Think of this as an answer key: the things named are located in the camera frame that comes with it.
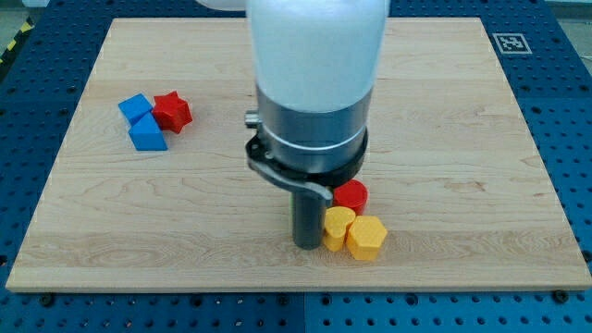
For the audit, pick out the red cylinder block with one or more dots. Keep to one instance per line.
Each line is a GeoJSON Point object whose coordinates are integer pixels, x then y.
{"type": "Point", "coordinates": [353, 194]}

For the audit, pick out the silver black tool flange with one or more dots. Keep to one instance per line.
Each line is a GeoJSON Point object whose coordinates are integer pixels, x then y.
{"type": "Point", "coordinates": [308, 153]}

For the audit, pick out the blue wedge block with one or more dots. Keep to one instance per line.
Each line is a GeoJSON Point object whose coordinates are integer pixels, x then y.
{"type": "Point", "coordinates": [146, 135]}

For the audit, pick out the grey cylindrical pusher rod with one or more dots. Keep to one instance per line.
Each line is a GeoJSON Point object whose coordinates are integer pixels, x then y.
{"type": "Point", "coordinates": [308, 211]}

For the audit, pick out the yellow hexagon block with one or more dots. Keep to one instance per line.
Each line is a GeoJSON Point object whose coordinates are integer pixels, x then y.
{"type": "Point", "coordinates": [366, 236]}

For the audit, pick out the white fiducial marker tag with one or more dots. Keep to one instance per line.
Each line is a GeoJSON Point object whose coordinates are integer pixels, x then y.
{"type": "Point", "coordinates": [511, 43]}

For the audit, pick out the red star block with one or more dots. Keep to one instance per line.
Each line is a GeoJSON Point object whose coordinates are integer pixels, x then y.
{"type": "Point", "coordinates": [171, 112]}

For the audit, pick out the wooden board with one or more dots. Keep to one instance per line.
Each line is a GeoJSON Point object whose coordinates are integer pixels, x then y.
{"type": "Point", "coordinates": [451, 168]}

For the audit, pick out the blue cube block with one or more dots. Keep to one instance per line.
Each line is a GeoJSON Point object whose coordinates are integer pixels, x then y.
{"type": "Point", "coordinates": [135, 107]}

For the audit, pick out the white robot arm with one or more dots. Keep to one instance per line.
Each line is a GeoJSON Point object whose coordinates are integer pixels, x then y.
{"type": "Point", "coordinates": [315, 68]}

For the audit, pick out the yellow heart block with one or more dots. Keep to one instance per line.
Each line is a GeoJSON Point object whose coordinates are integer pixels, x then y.
{"type": "Point", "coordinates": [338, 219]}

